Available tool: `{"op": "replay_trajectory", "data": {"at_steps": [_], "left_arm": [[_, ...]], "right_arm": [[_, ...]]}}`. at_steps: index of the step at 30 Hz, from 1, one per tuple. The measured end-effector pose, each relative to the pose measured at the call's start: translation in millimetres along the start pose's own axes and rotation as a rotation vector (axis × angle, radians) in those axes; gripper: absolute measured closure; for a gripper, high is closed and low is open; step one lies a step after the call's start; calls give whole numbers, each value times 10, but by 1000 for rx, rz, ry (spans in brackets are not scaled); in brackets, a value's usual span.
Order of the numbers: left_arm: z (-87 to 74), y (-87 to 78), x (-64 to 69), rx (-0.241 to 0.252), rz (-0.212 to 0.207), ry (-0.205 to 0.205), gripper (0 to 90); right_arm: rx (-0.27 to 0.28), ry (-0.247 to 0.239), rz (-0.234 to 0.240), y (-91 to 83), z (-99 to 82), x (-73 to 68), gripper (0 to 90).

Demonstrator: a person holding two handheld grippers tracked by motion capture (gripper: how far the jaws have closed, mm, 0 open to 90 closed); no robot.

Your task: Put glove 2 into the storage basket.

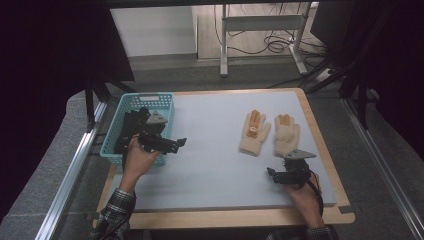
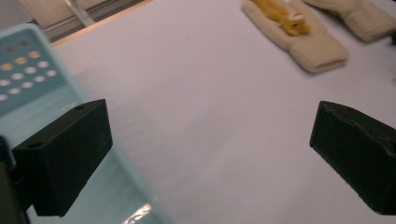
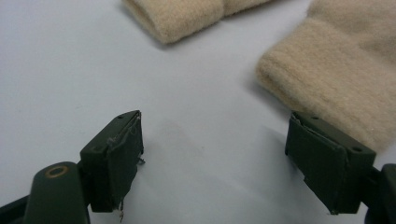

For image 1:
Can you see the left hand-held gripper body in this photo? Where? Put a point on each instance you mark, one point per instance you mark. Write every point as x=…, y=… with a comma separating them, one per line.
x=153, y=136

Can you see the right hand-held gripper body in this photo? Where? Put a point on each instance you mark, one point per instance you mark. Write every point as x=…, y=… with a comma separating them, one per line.
x=295, y=171

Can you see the plain black glove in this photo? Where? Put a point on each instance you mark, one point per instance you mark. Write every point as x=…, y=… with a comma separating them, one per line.
x=135, y=118

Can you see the cream glove with orange fingertips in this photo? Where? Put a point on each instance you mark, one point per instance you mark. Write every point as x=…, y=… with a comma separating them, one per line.
x=286, y=133

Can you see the teal plastic basket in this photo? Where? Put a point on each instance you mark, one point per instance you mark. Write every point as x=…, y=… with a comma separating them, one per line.
x=108, y=140

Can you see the person's left hand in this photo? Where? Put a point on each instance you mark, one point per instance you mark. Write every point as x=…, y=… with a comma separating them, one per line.
x=140, y=163

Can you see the person's right hand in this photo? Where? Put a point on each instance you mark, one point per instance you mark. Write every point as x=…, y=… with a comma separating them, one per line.
x=306, y=203

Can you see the grey foam mat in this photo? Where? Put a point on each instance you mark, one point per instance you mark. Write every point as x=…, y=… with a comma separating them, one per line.
x=216, y=166

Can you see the black metal stand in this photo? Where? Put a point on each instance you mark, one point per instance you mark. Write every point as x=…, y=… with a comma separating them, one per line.
x=361, y=106
x=89, y=106

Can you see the white power strip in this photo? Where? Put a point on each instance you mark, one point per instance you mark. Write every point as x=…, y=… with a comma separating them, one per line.
x=323, y=76

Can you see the white cabinet panel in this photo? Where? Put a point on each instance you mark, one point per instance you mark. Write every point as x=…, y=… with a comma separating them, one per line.
x=150, y=30

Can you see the black curtain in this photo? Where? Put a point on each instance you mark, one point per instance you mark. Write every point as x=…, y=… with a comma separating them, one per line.
x=40, y=83
x=406, y=66

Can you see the aluminium rail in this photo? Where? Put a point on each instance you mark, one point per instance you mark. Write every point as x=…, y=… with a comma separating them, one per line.
x=383, y=170
x=66, y=186

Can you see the white desk frame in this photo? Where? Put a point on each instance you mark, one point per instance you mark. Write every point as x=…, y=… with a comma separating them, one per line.
x=260, y=22

